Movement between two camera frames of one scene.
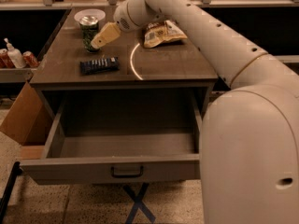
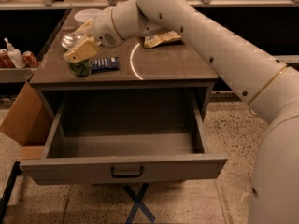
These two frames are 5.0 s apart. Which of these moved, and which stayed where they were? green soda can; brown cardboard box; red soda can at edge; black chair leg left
Moved: green soda can
Stayed: black chair leg left; red soda can at edge; brown cardboard box
